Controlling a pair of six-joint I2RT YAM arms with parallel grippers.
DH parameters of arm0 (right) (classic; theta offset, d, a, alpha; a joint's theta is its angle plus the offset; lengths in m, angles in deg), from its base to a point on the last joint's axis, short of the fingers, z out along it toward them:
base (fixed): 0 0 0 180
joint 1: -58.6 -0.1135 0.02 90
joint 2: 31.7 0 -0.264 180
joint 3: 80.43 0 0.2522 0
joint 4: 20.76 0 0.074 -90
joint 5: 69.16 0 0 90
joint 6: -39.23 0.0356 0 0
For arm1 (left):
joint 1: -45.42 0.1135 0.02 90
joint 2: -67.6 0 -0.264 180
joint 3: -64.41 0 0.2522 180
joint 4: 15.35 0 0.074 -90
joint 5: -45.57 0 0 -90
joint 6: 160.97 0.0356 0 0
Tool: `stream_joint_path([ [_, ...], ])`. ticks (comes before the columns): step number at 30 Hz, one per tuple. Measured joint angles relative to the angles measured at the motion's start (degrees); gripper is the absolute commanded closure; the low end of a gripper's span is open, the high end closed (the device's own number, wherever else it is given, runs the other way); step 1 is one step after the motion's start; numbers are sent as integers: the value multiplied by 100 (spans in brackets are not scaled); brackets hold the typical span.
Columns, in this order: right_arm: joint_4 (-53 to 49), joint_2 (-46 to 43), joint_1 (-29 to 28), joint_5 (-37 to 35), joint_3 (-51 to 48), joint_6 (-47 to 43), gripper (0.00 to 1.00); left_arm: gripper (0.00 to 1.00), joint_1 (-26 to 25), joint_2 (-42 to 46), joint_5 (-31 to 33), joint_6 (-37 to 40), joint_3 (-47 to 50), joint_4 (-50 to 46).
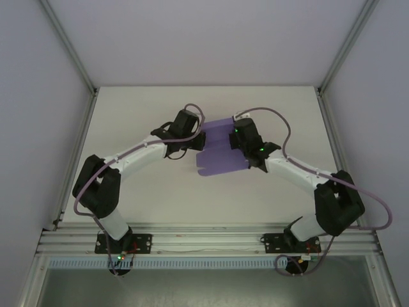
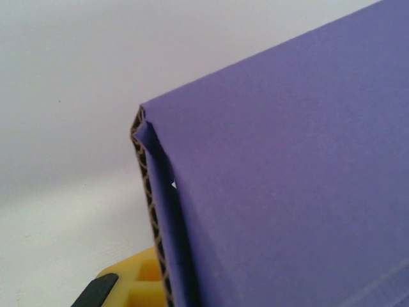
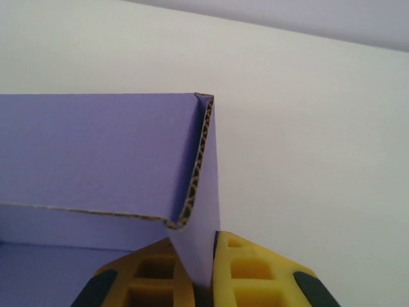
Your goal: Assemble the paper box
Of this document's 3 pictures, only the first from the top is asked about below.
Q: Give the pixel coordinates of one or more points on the purple paper box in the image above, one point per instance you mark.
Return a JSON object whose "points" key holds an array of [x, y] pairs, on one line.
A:
{"points": [[220, 163]]}

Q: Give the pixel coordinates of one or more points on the grey metal sheet panel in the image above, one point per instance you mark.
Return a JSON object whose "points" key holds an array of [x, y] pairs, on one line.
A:
{"points": [[204, 291]]}

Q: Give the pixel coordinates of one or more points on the aluminium lower frame leg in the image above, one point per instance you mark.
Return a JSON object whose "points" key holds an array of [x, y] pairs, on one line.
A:
{"points": [[383, 284], [30, 284]]}

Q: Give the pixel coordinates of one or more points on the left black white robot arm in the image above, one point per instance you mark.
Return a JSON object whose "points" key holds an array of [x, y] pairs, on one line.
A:
{"points": [[96, 192]]}

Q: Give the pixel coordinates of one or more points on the aluminium frame post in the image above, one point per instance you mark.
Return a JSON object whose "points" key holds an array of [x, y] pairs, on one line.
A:
{"points": [[348, 44], [68, 44]]}

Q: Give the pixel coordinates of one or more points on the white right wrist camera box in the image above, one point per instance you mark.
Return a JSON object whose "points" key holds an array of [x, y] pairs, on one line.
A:
{"points": [[239, 115]]}

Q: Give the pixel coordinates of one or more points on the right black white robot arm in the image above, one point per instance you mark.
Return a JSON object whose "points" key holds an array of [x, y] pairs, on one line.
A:
{"points": [[338, 204]]}

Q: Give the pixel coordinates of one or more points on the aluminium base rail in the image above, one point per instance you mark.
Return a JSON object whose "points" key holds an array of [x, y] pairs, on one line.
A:
{"points": [[204, 240]]}

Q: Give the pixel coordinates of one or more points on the aluminium table side rail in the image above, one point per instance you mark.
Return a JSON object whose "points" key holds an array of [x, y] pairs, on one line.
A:
{"points": [[80, 144], [329, 128]]}

